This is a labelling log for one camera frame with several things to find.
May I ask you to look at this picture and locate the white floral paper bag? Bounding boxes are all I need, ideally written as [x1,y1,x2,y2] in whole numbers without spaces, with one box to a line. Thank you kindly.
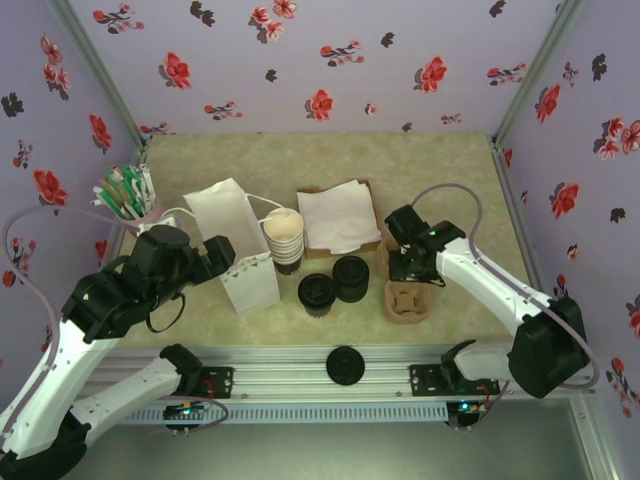
[164,177,287,319]

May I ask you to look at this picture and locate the stack of paper cups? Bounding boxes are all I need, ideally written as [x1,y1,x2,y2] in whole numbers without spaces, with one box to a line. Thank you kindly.
[262,207,305,277]

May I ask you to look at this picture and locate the white paper napkins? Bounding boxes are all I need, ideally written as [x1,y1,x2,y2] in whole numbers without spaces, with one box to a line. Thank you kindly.
[297,180,381,253]

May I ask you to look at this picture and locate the black plastic cup lid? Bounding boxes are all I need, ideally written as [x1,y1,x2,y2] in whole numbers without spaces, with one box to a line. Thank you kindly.
[297,272,335,307]
[325,345,366,387]

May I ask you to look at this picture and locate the stack of black lids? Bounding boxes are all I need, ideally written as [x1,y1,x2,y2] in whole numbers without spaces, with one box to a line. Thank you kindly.
[330,255,371,304]

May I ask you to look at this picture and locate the white napkins on tray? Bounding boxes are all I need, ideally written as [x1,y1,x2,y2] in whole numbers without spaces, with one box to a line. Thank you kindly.
[296,179,383,261]

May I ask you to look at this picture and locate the brown wooden stirrer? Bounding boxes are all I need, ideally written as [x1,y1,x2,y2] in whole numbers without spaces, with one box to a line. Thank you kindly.
[111,168,139,217]

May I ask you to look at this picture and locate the small black controller board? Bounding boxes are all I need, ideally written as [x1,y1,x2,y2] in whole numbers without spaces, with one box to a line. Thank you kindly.
[446,398,490,430]
[163,401,214,434]

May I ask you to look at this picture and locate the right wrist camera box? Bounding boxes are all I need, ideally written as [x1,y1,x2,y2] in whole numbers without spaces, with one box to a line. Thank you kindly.
[383,203,430,246]

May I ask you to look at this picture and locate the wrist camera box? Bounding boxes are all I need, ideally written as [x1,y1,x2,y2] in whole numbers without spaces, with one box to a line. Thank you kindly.
[383,203,430,246]
[130,215,194,271]

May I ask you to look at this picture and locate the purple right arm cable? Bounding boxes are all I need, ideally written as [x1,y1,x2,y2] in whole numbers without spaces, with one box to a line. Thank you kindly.
[410,183,600,431]

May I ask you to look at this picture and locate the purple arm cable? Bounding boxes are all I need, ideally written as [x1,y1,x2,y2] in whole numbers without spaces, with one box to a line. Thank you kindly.
[1,204,231,436]
[410,183,600,431]

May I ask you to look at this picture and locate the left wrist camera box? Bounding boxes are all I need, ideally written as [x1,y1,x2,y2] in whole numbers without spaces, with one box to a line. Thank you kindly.
[130,215,194,271]

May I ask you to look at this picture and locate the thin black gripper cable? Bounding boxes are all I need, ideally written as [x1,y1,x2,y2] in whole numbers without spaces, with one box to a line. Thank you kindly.
[146,292,187,335]

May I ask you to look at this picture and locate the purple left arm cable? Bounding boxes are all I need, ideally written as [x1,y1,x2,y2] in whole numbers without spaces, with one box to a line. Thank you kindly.
[1,204,231,436]

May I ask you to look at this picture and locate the aluminium frame rail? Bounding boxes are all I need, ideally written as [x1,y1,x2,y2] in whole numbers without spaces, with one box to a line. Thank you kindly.
[49,343,597,401]

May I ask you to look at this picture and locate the white slotted cable duct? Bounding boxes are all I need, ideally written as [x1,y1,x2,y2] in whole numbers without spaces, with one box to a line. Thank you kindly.
[124,403,450,426]

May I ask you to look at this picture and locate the aluminium frame post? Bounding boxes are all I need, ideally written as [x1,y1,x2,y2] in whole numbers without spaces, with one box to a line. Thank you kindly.
[45,0,151,151]
[491,0,587,151]

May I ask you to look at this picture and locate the aluminium lower frame bar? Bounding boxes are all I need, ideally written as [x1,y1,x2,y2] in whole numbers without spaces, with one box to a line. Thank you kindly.
[569,394,617,480]

